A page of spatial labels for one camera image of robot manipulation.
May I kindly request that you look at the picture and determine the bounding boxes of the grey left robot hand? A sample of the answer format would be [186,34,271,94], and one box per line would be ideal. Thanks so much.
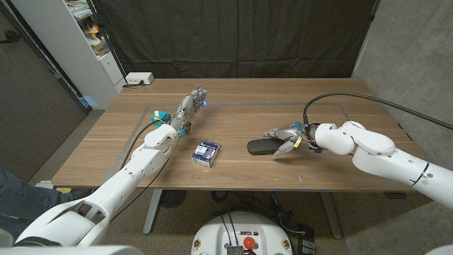
[170,86,208,134]

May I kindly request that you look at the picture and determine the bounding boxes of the black round grille object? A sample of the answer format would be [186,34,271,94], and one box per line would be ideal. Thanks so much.
[161,190,187,209]

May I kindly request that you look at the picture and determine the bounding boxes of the black glasses case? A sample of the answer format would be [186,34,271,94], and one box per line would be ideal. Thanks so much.
[246,138,286,156]

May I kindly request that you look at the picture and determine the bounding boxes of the black door handle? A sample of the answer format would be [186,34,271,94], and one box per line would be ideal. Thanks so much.
[0,30,21,45]

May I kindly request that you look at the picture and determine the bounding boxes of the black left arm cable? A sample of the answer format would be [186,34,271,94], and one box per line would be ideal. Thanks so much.
[120,118,167,171]

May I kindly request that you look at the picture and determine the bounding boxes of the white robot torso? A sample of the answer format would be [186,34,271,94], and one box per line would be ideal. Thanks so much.
[190,211,294,255]

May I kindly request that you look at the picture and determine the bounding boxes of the white shelf cabinet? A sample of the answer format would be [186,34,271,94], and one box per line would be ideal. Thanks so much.
[10,0,127,111]

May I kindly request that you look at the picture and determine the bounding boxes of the cardboard box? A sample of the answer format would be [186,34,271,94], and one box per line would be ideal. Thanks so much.
[92,38,110,57]

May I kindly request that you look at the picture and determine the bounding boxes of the white power strip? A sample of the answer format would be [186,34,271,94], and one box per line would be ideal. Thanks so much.
[125,72,155,86]

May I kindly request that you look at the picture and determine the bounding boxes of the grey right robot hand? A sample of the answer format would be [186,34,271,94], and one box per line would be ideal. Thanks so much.
[263,122,319,159]

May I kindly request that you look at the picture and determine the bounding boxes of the orange toy figure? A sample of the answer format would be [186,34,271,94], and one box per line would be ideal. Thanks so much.
[84,23,102,40]

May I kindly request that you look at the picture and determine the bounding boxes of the blue package box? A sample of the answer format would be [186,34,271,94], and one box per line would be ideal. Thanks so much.
[191,140,222,168]

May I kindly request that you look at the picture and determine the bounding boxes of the black curtain backdrop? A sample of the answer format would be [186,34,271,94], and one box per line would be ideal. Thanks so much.
[91,0,382,79]

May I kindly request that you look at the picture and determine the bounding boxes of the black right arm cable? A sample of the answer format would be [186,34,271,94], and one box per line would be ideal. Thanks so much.
[302,91,453,131]

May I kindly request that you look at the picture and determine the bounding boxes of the person's leg in jeans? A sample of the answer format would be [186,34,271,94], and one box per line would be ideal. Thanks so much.
[0,166,74,242]

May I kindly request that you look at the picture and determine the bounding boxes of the grey table leg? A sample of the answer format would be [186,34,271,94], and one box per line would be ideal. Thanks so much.
[319,192,343,240]
[142,189,164,235]

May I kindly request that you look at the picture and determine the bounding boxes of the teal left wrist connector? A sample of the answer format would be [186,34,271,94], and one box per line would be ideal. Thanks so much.
[150,110,172,125]

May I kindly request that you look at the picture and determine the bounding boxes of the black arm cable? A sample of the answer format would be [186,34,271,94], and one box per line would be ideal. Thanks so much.
[120,118,167,171]
[302,91,453,131]

